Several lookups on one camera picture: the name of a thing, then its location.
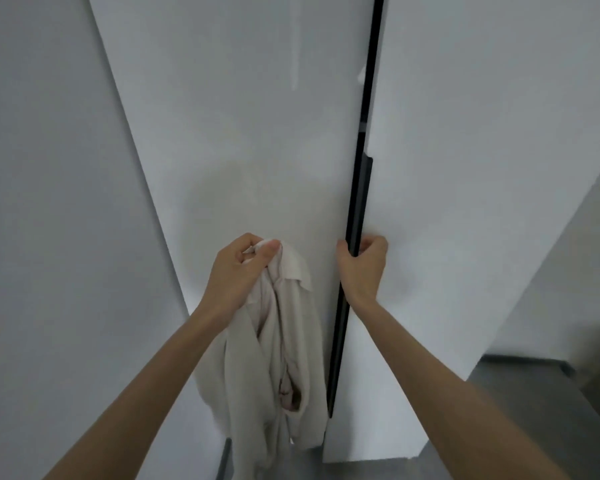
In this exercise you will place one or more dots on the person's left hand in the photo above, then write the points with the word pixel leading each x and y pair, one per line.
pixel 232 279

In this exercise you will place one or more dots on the person's right hand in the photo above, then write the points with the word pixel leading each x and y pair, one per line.
pixel 362 274

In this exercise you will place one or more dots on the person's right thumb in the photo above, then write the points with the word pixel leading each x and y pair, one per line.
pixel 343 254

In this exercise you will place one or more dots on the person's left thumb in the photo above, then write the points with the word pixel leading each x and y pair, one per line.
pixel 267 253

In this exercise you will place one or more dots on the white collared shirt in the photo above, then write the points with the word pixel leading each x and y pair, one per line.
pixel 275 354

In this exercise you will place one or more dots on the person's right forearm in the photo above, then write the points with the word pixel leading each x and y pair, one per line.
pixel 440 394

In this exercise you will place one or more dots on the person's left forearm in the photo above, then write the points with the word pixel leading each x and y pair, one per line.
pixel 145 389

